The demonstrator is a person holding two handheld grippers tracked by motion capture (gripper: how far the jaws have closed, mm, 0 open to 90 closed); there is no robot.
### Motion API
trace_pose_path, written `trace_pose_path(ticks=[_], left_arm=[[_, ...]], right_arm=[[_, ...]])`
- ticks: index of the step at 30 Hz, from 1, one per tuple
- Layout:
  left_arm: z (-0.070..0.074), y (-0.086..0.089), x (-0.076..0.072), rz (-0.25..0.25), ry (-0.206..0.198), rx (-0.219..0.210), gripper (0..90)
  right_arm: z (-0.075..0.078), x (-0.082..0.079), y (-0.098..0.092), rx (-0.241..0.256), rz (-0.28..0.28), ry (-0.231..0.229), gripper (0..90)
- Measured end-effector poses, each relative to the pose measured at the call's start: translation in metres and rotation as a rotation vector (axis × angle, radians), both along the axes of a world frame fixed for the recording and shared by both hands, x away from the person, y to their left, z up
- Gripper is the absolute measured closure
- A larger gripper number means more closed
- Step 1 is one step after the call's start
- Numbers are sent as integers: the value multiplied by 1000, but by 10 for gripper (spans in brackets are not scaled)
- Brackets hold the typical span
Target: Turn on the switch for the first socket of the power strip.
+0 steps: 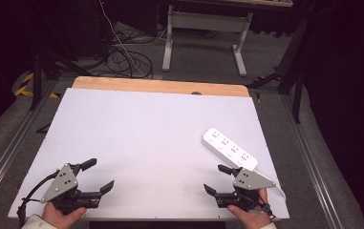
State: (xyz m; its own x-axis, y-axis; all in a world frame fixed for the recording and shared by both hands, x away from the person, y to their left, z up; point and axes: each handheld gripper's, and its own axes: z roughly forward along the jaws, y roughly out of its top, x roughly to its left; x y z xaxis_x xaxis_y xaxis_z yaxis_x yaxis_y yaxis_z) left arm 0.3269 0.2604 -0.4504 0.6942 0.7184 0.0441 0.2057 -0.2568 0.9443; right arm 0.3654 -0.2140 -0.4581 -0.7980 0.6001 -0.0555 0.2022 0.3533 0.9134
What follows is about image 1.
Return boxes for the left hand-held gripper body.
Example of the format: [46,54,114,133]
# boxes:
[39,162,103,215]

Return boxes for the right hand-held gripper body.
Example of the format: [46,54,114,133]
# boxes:
[216,167,277,213]

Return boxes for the white power strip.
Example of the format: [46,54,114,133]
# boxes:
[201,127,259,173]

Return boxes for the person's left hand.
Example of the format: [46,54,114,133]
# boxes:
[41,201,88,229]

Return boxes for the person's right hand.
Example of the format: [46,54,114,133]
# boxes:
[226,188,271,229]

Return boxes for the white board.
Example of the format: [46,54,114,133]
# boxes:
[8,87,290,221]

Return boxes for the wooden table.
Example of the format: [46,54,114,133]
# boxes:
[72,75,251,98]

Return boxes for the black metal stand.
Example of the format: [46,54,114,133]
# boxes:
[29,47,92,112]
[246,17,310,124]

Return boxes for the yellow black floor tape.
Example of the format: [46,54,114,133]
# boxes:
[13,72,60,99]

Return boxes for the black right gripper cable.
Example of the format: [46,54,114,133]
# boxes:
[256,194,277,221]

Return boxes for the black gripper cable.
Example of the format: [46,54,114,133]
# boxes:
[256,194,277,221]
[16,170,60,227]

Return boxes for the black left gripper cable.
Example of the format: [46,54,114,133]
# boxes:
[16,170,60,227]

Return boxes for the metal floor rail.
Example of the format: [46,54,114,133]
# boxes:
[280,94,344,229]
[0,79,58,206]

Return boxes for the black floor cables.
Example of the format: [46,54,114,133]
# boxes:
[103,30,155,80]

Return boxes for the thin white cable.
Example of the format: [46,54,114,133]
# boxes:
[99,0,146,78]

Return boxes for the white metal desk frame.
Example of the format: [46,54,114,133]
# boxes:
[161,0,295,77]

